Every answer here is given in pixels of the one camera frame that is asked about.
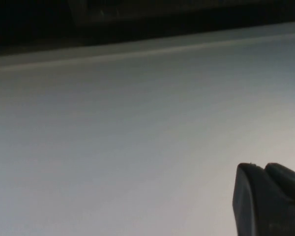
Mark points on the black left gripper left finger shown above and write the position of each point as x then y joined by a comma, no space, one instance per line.
250,201

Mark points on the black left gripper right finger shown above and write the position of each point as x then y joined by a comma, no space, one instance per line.
288,184

